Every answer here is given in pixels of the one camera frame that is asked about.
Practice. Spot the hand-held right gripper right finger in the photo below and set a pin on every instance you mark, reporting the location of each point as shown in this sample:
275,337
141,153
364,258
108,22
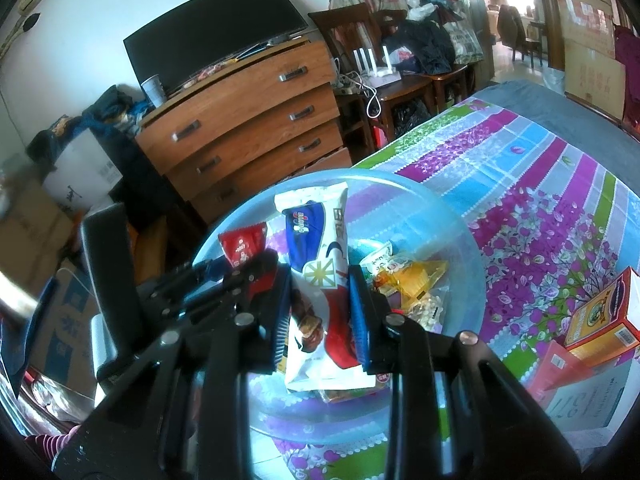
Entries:
359,320

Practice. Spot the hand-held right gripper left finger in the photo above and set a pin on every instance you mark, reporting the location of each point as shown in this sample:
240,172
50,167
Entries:
282,320

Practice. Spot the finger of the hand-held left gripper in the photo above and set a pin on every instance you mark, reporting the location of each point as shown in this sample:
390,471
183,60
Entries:
235,285
192,277

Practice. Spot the small red snack packet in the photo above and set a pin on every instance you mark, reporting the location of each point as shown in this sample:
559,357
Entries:
242,245

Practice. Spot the clear puffed rice packet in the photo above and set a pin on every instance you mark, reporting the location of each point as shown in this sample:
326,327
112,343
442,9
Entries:
425,310

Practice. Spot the white blue red cookie packet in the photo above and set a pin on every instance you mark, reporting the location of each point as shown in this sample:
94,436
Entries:
312,240

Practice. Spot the translucent blue plastic basin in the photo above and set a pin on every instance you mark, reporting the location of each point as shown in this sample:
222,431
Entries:
440,240

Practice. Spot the small white green packet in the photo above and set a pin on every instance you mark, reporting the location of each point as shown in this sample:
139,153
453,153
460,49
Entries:
377,257

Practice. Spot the clear yellow snack packet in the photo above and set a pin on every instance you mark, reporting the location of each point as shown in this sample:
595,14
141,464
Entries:
415,277

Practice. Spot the blue printed cardboard box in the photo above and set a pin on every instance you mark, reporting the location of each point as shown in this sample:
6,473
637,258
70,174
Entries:
65,330

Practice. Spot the brown cardboard box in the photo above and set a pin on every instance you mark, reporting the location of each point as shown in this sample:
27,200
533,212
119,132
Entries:
30,230

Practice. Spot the white cardboard box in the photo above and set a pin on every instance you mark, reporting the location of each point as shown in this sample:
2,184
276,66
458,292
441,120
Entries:
82,170

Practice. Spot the heap of dark blue clothes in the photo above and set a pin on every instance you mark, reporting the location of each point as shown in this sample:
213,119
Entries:
115,110

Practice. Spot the wooden chest of drawers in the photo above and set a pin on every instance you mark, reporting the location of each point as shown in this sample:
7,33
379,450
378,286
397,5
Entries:
240,110

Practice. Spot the paper cup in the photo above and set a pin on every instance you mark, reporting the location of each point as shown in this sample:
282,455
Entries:
152,91

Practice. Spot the small wooden side table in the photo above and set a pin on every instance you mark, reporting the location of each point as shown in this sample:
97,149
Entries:
400,92

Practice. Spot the white and pink box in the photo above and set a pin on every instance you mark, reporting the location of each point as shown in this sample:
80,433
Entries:
580,395

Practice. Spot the black flat television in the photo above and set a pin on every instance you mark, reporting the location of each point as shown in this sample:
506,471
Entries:
215,35

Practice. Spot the orange box with brown label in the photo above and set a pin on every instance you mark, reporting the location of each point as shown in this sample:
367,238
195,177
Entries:
605,320

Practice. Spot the wooden chair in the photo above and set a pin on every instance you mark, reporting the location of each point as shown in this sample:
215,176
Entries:
450,85
345,25

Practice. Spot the white wifi router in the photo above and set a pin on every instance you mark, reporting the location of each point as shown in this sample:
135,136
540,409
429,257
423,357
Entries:
377,67

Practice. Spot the grey blanket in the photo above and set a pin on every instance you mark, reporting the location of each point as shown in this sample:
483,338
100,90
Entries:
540,110

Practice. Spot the pile of clothes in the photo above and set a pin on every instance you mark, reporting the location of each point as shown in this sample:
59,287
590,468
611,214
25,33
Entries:
425,40

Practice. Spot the dining chair with dark jacket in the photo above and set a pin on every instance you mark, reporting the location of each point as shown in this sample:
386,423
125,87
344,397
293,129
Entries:
515,30

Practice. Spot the maroon garment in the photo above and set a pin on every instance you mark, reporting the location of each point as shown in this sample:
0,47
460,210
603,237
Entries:
629,75

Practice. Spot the red printed cardboard box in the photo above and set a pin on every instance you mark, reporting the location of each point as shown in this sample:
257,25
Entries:
585,5

